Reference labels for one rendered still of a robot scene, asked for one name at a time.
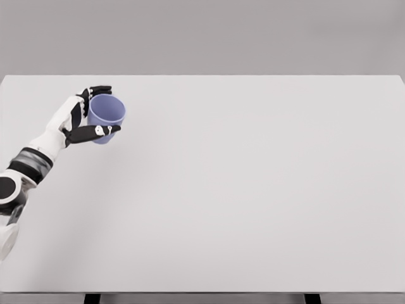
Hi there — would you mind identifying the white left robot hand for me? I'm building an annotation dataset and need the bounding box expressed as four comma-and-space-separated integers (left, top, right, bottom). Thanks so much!
44, 84, 122, 148

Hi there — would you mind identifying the blue plastic cup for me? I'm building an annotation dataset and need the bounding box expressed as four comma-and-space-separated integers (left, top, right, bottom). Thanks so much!
86, 93, 127, 146

